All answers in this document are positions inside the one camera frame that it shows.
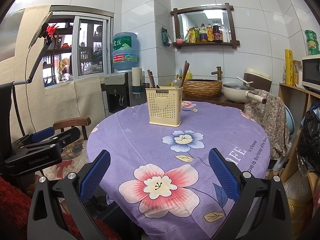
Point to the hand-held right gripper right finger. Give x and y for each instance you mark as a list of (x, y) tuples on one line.
[(222, 175)]

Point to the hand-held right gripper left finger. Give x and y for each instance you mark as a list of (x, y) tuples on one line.
[(96, 175)]

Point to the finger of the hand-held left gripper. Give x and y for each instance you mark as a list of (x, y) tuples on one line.
[(67, 136), (43, 133)]

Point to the cream plastic utensil holder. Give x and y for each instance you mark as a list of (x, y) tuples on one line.
[(165, 107)]

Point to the clear plastic spoon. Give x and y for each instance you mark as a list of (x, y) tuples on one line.
[(176, 81)]

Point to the lamp on jointed arm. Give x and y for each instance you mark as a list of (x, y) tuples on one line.
[(37, 55)]

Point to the wooden chair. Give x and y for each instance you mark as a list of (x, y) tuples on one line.
[(72, 123)]

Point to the printed cat cushion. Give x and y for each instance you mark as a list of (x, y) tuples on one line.
[(70, 160)]

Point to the purple floral tablecloth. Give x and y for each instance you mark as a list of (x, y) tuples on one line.
[(212, 135)]

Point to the water dispenser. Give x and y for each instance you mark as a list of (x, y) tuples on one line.
[(117, 92)]

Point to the floral patterned cloth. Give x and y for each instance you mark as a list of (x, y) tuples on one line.
[(270, 120)]

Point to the dark wooden counter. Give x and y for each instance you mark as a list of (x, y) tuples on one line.
[(220, 101)]

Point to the white plastic bag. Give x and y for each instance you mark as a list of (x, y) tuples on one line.
[(297, 187)]

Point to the light blue basin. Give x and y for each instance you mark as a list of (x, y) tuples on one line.
[(290, 120)]

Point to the woven sink basin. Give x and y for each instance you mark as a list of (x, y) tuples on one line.
[(202, 88)]

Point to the sliding window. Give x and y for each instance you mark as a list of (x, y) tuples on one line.
[(87, 50)]

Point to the black plastic bag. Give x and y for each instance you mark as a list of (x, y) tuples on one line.
[(310, 140)]

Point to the blue water jug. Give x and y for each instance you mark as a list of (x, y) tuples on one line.
[(125, 52)]

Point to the bronze faucet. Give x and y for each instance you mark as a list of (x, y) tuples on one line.
[(218, 73)]

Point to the wooden shelf unit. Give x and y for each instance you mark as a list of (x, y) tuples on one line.
[(292, 97)]

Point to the red paper ornament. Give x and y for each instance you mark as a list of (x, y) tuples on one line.
[(51, 29)]

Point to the brown and cream rice cooker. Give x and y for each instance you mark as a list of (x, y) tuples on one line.
[(261, 77)]

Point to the yellow soap bottle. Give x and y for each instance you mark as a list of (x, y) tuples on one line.
[(189, 75)]

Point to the yellow roll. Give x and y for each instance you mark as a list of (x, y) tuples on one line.
[(289, 67)]

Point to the white microwave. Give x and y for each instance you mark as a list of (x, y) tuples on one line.
[(311, 72)]

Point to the white bottle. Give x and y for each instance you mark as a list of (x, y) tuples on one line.
[(227, 36)]

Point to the pink bowl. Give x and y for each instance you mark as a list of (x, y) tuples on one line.
[(179, 41)]

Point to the purple label sauce bottle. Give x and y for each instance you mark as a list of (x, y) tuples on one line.
[(203, 35)]

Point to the dark soy sauce bottle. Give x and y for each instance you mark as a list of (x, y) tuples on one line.
[(217, 33)]

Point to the yellow label sauce bottle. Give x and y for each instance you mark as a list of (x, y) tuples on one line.
[(209, 33)]

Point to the yellow seasoning packet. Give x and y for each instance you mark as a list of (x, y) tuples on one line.
[(192, 36)]

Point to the stack of green cups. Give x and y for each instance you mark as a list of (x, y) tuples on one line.
[(312, 42)]

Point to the wood framed wall shelf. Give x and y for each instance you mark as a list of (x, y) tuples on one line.
[(207, 44)]

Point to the green wall packet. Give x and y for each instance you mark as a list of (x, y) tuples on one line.
[(166, 37)]

